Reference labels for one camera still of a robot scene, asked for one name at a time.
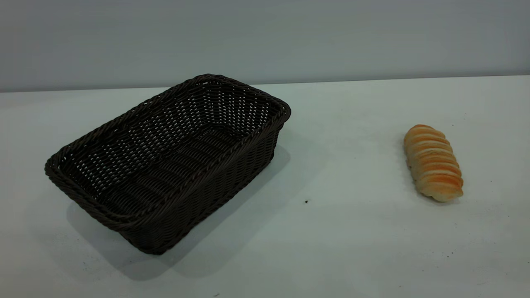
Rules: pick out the black woven rectangular basket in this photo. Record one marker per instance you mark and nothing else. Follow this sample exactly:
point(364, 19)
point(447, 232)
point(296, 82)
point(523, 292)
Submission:
point(165, 165)

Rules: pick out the ridged golden bread loaf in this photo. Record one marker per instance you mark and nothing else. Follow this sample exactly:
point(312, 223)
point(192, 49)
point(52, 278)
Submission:
point(432, 163)

